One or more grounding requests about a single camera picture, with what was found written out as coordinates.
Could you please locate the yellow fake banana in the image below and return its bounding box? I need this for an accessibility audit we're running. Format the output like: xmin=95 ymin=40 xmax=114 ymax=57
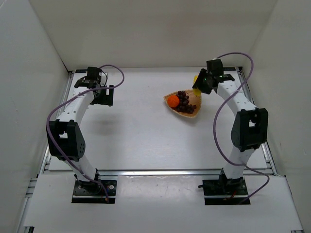
xmin=192 ymin=75 xmax=202 ymax=97

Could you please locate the purple fake grape bunch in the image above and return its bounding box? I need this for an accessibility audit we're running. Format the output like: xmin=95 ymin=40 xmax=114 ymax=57
xmin=174 ymin=91 xmax=197 ymax=114

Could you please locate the orange fake orange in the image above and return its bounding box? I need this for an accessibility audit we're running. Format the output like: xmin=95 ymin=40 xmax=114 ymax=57
xmin=167 ymin=95 xmax=180 ymax=108

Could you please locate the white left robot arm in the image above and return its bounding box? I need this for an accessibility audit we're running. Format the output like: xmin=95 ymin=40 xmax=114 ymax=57
xmin=48 ymin=67 xmax=114 ymax=190

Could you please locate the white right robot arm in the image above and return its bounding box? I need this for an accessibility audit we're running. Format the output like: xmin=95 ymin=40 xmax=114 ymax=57
xmin=192 ymin=59 xmax=268 ymax=193

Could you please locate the woven triangular fruit bowl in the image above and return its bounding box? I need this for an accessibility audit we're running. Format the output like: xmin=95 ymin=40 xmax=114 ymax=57
xmin=163 ymin=90 xmax=202 ymax=118

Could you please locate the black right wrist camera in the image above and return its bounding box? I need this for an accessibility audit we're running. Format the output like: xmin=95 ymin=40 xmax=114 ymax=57
xmin=218 ymin=74 xmax=235 ymax=83

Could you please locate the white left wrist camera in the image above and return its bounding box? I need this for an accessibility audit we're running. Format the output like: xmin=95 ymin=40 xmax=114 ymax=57
xmin=101 ymin=71 xmax=108 ymax=86

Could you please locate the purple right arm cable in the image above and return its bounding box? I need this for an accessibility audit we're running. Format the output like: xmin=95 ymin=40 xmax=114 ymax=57
xmin=212 ymin=52 xmax=271 ymax=205

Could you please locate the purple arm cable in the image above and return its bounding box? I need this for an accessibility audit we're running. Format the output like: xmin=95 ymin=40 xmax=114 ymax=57
xmin=46 ymin=64 xmax=125 ymax=202
xmin=212 ymin=52 xmax=271 ymax=205

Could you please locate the aluminium table frame rail left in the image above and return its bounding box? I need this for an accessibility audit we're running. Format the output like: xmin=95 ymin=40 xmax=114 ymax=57
xmin=12 ymin=70 xmax=73 ymax=233

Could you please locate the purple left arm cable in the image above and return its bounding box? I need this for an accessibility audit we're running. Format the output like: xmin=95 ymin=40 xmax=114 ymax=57
xmin=46 ymin=64 xmax=125 ymax=202

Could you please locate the aluminium table frame rail front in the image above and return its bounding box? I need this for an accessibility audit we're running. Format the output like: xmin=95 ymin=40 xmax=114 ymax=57
xmin=33 ymin=168 xmax=273 ymax=179

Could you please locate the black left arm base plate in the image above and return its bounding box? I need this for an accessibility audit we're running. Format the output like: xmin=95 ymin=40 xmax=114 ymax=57
xmin=71 ymin=180 xmax=117 ymax=204

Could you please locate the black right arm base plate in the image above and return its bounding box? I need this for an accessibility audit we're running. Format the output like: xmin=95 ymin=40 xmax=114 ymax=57
xmin=198 ymin=179 xmax=251 ymax=206

